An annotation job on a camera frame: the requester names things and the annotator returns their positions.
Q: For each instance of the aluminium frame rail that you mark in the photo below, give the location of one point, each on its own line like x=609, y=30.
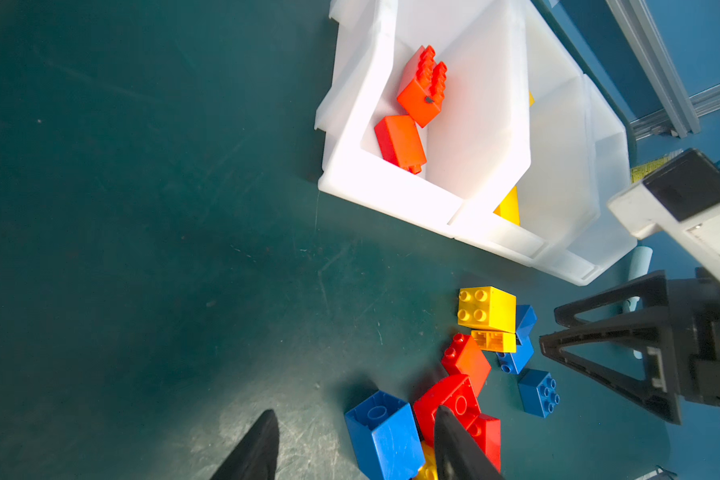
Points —
x=681, y=112

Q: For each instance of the red long brick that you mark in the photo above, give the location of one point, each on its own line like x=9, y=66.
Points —
x=422, y=87
x=456, y=393

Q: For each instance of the clear labelled plastic jar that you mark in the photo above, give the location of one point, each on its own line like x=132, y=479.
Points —
x=639, y=172

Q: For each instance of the red small brick binned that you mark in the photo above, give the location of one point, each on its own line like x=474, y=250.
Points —
x=400, y=143

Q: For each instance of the yellow brick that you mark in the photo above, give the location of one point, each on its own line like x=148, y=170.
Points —
x=429, y=470
x=487, y=308

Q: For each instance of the yellow brick top centre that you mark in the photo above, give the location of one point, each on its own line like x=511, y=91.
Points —
x=487, y=308

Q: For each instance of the blue brick centre right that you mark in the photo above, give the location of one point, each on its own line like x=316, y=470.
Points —
x=514, y=363

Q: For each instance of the white left bin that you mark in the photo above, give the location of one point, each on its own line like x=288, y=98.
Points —
x=477, y=148

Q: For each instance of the blue flat brick right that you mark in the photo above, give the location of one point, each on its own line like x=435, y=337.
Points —
x=538, y=394

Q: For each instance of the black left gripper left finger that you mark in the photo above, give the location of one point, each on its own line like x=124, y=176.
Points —
x=256, y=454

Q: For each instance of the yellow brick lower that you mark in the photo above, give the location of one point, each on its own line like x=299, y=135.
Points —
x=429, y=470

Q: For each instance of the blue brick left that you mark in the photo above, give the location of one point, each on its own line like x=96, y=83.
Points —
x=385, y=438

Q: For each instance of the red brick centre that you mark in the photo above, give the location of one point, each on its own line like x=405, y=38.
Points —
x=463, y=356

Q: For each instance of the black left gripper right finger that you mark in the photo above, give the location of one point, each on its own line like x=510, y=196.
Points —
x=457, y=455

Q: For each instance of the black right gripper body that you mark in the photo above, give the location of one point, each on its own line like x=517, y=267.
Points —
x=690, y=356

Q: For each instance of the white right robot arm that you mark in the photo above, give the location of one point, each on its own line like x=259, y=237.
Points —
x=682, y=198

